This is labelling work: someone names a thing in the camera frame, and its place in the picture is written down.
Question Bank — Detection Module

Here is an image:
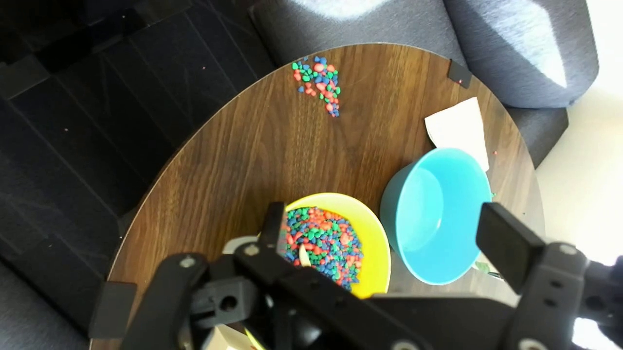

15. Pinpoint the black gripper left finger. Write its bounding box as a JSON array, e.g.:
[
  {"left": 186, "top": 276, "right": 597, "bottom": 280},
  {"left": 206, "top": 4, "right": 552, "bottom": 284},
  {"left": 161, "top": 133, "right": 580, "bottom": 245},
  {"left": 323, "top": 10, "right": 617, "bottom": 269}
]
[{"left": 258, "top": 201, "right": 288, "bottom": 255}]

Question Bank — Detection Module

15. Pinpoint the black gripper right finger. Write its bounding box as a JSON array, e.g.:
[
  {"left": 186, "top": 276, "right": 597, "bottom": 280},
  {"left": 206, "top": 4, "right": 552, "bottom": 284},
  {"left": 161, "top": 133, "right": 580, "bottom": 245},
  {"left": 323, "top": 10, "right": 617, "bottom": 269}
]
[{"left": 475, "top": 201, "right": 547, "bottom": 298}]

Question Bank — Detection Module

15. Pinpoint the blue bowl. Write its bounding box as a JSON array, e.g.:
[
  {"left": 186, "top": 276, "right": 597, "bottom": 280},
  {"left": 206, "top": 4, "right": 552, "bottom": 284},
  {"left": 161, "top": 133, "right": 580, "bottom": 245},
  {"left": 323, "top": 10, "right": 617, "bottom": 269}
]
[{"left": 377, "top": 146, "right": 494, "bottom": 288}]

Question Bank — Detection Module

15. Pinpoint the yellow bowl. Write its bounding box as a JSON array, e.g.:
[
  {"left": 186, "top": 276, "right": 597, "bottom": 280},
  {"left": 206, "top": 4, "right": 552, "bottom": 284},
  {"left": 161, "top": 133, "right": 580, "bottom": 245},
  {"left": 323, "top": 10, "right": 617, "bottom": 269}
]
[{"left": 221, "top": 191, "right": 393, "bottom": 302}]

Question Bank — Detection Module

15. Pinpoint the colourful beads filling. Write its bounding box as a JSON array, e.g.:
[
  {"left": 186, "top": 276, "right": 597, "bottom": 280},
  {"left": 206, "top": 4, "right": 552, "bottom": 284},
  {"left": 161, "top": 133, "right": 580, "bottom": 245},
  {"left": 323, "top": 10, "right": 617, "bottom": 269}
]
[{"left": 278, "top": 205, "right": 364, "bottom": 290}]

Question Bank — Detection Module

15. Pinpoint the white paper napkin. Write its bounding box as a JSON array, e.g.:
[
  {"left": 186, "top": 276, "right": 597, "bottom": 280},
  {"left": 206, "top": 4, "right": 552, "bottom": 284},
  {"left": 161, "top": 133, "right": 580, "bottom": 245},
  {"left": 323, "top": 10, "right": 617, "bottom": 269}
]
[{"left": 422, "top": 96, "right": 490, "bottom": 173}]

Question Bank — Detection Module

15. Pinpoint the spilled colourful beads pile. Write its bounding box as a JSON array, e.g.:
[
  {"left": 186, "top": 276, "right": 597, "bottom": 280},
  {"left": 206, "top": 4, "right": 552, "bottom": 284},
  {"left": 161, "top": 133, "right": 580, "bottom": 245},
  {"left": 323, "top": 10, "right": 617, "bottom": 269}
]
[{"left": 288, "top": 55, "right": 344, "bottom": 121}]

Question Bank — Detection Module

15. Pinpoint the dark upholstered armchair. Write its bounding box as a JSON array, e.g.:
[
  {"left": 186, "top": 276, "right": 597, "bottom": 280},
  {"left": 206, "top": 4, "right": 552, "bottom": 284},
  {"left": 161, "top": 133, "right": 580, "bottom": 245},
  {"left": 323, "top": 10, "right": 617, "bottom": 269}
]
[{"left": 0, "top": 0, "right": 274, "bottom": 350}]

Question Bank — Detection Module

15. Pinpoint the black table edge bracket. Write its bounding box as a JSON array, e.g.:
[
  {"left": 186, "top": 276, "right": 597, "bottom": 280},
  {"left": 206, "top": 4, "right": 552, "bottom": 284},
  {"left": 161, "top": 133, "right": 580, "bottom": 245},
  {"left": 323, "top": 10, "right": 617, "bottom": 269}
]
[
  {"left": 445, "top": 57, "right": 475, "bottom": 90},
  {"left": 85, "top": 278, "right": 140, "bottom": 343}
]

